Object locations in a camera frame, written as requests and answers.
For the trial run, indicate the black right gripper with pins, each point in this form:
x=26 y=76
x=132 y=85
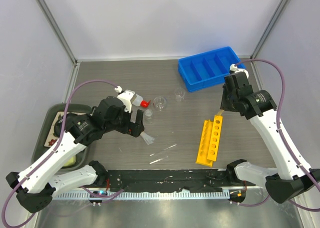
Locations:
x=224 y=106

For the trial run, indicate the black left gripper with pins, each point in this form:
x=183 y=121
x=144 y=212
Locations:
x=133 y=128

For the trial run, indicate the clear glass test tube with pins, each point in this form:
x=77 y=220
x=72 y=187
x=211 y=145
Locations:
x=163 y=150
x=158 y=160

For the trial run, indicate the yellow test tube rack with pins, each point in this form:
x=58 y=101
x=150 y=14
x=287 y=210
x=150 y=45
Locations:
x=209 y=141

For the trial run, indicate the bundle of plastic pipettes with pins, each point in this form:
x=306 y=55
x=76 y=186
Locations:
x=147 y=138

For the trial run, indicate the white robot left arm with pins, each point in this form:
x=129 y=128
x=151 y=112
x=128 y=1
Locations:
x=37 y=185

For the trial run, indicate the white squeeze bottle red cap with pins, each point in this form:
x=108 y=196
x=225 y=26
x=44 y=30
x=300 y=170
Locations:
x=140 y=102

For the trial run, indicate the blue divided plastic bin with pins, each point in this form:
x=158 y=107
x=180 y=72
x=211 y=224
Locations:
x=206 y=69

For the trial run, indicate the wide clear glass beaker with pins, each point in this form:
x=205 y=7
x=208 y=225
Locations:
x=160 y=103

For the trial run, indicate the tall clear glass beaker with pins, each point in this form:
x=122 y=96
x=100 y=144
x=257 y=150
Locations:
x=179 y=94

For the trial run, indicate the pale yellow cup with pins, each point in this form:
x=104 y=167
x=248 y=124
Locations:
x=70 y=162

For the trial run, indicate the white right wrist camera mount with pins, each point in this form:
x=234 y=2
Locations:
x=234 y=69

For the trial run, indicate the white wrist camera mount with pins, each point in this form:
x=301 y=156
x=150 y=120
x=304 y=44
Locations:
x=234 y=69
x=126 y=97

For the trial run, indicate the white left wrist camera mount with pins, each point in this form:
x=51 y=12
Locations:
x=126 y=97

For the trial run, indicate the white slotted cable duct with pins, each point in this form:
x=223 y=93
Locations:
x=182 y=195

